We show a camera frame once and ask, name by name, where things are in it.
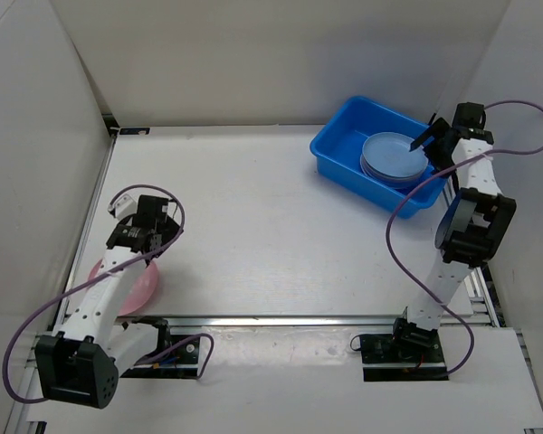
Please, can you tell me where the small black label sticker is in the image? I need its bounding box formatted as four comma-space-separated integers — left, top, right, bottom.
119, 127, 150, 136

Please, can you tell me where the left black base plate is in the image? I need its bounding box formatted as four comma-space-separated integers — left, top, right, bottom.
122, 316, 212, 380

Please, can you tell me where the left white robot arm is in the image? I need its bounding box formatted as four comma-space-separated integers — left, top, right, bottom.
34, 195, 181, 409

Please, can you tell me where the blue plate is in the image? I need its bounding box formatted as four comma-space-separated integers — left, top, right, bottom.
360, 132, 428, 181

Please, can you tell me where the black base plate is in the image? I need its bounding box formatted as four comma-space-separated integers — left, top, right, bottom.
349, 334, 449, 382
122, 316, 212, 380

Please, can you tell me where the purple plate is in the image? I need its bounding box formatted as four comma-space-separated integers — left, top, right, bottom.
359, 156, 425, 190

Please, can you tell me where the pink plate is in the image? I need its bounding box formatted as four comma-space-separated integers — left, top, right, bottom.
83, 261, 159, 316

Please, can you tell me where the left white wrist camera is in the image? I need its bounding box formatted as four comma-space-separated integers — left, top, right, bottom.
108, 193, 137, 220

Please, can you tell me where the blue plastic bin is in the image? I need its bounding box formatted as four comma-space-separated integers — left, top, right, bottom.
310, 96, 427, 212

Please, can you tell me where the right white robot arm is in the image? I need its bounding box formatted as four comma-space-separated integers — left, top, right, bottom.
388, 102, 517, 362

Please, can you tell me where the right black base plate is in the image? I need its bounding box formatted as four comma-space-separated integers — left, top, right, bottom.
349, 334, 449, 382

